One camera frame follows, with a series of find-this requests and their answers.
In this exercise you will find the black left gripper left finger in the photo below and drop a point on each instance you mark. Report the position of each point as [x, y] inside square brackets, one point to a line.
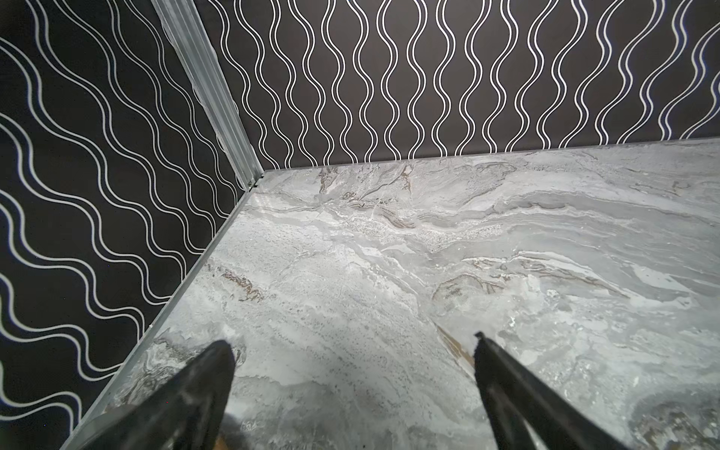
[184, 413]

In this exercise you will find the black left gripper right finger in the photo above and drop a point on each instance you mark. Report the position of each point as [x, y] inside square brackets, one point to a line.
[517, 402]

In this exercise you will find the aluminium corner frame post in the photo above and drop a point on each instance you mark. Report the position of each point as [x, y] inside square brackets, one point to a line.
[182, 24]

